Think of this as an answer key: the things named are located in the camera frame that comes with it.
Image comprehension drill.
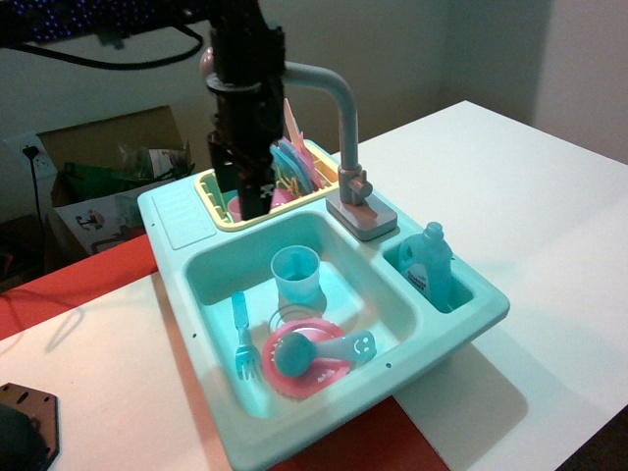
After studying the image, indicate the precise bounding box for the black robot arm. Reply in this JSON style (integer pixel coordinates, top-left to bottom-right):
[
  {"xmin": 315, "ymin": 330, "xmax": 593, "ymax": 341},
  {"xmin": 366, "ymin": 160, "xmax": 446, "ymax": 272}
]
[{"xmin": 1, "ymin": 1, "xmax": 286, "ymax": 220}]

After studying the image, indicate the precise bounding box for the pink plate in rack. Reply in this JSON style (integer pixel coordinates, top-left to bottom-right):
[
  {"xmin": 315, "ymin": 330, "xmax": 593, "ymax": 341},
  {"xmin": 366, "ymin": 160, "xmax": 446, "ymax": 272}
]
[{"xmin": 279, "ymin": 137, "xmax": 323, "ymax": 189}]

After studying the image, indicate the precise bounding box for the blue toy fork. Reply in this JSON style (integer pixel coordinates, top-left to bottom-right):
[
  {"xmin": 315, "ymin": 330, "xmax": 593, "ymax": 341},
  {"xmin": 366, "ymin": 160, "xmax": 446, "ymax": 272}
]
[{"xmin": 231, "ymin": 291, "xmax": 262, "ymax": 381}]

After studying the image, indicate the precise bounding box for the black cable loop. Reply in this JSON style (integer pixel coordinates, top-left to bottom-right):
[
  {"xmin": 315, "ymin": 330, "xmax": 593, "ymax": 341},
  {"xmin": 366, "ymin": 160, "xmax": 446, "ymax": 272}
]
[{"xmin": 19, "ymin": 24, "xmax": 205, "ymax": 71}]

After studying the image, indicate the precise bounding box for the red mat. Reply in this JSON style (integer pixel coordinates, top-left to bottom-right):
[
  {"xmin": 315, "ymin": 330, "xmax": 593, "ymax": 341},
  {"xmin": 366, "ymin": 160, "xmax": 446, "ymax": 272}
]
[{"xmin": 1, "ymin": 235, "xmax": 157, "ymax": 340}]

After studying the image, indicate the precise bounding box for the black power cord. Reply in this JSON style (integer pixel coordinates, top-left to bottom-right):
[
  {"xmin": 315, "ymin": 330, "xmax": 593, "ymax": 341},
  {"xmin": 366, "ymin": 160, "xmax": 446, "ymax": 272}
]
[{"xmin": 21, "ymin": 144, "xmax": 46, "ymax": 236}]

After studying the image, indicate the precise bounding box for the blue toy spoon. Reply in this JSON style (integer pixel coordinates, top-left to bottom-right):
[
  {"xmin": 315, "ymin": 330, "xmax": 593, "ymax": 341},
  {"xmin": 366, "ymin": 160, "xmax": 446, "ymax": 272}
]
[{"xmin": 274, "ymin": 331, "xmax": 377, "ymax": 378}]

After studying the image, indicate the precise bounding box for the grey toy faucet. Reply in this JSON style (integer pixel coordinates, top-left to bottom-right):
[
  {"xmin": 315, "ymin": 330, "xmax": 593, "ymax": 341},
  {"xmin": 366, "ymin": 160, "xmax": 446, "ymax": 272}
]
[{"xmin": 199, "ymin": 43, "xmax": 399, "ymax": 242}]

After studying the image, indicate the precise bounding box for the pink knife in rack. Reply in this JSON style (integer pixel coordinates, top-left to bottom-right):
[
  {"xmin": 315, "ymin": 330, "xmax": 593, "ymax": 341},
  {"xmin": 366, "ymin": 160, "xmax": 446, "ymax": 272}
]
[{"xmin": 284, "ymin": 98, "xmax": 304, "ymax": 148}]

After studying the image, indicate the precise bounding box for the cardboard box with clutter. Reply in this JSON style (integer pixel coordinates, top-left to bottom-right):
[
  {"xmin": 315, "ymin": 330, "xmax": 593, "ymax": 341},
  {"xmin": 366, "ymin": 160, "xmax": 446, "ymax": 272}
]
[{"xmin": 39, "ymin": 106, "xmax": 194, "ymax": 259}]

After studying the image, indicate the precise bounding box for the white wall outlet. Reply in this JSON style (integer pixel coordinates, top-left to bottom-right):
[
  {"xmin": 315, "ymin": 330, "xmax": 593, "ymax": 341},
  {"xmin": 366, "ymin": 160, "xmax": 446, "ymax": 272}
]
[{"xmin": 3, "ymin": 131, "xmax": 57, "ymax": 181}]

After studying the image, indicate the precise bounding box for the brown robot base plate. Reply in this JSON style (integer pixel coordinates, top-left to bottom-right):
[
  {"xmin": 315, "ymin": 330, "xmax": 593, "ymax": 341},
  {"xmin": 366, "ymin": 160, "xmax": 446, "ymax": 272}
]
[{"xmin": 1, "ymin": 383, "xmax": 60, "ymax": 470}]

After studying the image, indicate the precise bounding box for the teal toy sink basin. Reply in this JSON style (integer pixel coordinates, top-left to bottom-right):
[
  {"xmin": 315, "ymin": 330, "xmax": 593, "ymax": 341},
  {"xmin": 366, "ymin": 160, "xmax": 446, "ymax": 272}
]
[{"xmin": 138, "ymin": 175, "xmax": 509, "ymax": 470}]

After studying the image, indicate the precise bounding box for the pink toy plate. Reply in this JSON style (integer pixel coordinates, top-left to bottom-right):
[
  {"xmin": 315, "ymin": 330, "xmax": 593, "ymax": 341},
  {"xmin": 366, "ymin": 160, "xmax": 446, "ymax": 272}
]
[{"xmin": 261, "ymin": 317, "xmax": 350, "ymax": 399}]

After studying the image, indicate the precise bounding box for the yellow dish rack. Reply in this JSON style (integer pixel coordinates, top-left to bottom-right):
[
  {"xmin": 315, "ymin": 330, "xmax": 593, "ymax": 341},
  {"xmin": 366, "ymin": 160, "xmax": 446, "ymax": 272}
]
[{"xmin": 193, "ymin": 140, "xmax": 339, "ymax": 233}]

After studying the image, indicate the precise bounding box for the pink cup in rack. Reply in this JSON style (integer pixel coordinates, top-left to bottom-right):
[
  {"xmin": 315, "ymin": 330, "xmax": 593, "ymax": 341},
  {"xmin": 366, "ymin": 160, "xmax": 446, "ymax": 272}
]
[{"xmin": 228, "ymin": 196, "xmax": 241, "ymax": 223}]

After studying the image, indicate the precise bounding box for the blue cup in sink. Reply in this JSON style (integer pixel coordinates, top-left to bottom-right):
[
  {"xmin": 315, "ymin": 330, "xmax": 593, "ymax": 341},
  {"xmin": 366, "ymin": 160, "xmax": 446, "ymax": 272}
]
[{"xmin": 270, "ymin": 245, "xmax": 320, "ymax": 303}]

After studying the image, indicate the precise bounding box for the blue plate in rack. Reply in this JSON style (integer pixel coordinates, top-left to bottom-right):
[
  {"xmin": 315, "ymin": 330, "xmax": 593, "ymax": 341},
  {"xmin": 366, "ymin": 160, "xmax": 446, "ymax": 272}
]
[{"xmin": 270, "ymin": 138, "xmax": 314, "ymax": 196}]

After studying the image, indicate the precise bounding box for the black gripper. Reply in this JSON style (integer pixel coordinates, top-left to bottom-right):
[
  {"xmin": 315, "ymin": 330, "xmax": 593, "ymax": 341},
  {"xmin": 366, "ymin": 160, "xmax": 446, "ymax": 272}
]
[{"xmin": 206, "ymin": 1, "xmax": 286, "ymax": 220}]

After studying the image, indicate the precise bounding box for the blue dish soap bottle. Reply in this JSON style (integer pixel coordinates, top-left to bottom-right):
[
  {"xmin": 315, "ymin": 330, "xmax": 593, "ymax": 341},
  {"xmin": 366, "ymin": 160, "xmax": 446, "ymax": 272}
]
[{"xmin": 398, "ymin": 222, "xmax": 452, "ymax": 312}]

